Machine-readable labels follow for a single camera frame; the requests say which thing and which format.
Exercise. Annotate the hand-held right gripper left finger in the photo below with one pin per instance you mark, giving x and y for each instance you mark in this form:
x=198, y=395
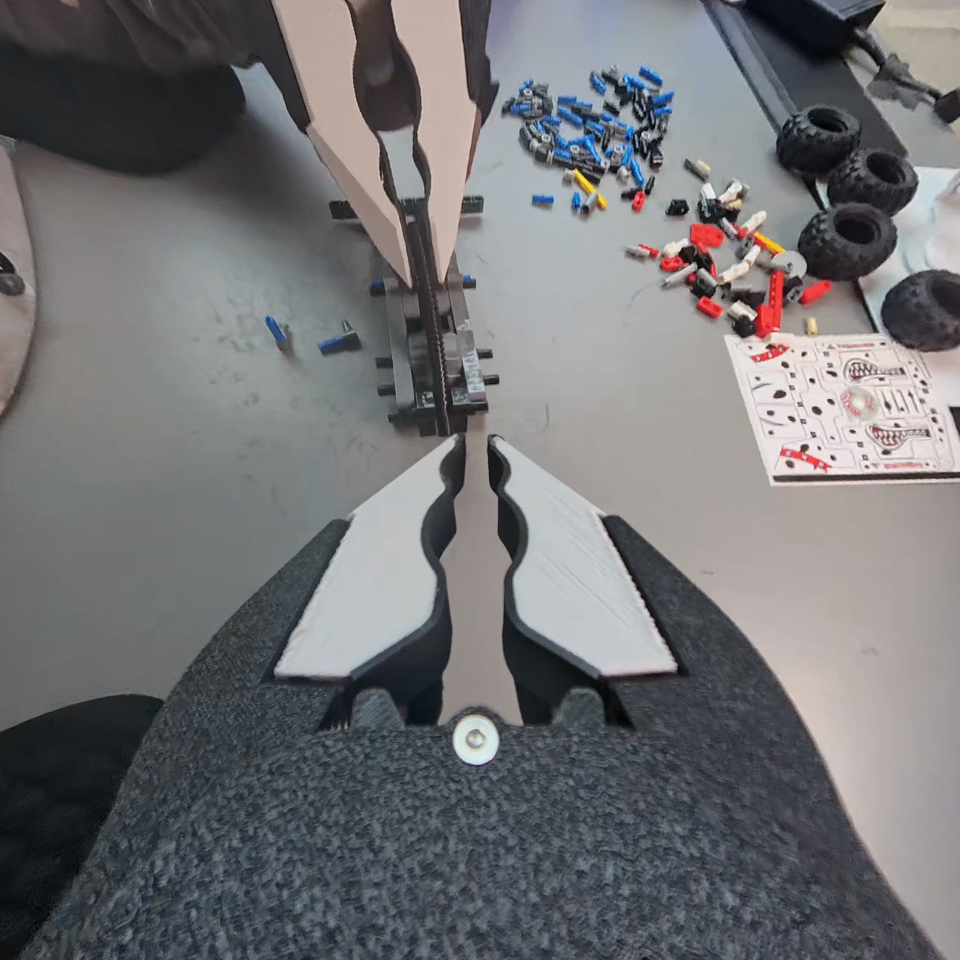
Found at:
x=368, y=600

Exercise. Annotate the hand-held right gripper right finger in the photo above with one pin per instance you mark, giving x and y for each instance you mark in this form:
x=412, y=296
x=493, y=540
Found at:
x=593, y=600

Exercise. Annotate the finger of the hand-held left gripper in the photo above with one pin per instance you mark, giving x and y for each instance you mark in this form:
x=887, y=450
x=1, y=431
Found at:
x=330, y=90
x=447, y=90

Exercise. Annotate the pile of blue black pins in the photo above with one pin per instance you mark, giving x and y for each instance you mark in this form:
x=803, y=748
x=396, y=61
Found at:
x=593, y=128

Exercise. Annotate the blue toy pin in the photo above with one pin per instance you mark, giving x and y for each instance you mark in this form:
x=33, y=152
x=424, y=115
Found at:
x=336, y=344
x=275, y=330

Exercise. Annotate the grey toy brick chassis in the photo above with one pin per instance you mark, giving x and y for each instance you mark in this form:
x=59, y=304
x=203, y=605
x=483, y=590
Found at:
x=435, y=360

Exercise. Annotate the pile of red white bricks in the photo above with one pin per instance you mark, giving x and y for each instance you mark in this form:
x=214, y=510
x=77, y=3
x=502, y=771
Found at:
x=735, y=255

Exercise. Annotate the person's left forearm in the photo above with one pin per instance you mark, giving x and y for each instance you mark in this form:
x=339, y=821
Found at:
x=150, y=23

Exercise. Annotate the grey desk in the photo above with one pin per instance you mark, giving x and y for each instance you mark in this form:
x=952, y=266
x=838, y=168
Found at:
x=180, y=495

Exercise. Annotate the black desk strip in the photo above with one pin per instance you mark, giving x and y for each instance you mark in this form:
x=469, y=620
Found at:
x=743, y=60

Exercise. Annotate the small grey toy connector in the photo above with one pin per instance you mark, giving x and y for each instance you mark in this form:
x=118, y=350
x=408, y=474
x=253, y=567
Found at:
x=350, y=330

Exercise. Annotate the white sticker sheet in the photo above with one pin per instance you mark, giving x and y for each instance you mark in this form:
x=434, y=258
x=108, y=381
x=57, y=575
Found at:
x=848, y=402

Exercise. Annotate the black power adapter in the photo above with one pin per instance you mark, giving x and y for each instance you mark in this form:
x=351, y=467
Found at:
x=818, y=18

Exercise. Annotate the black toy tyre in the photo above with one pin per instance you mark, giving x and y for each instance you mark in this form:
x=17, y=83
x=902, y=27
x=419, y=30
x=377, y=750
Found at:
x=873, y=180
x=848, y=240
x=923, y=311
x=818, y=140

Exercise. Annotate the white and wooden book stand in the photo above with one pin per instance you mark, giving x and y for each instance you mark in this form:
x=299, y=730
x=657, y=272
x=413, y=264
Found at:
x=942, y=225

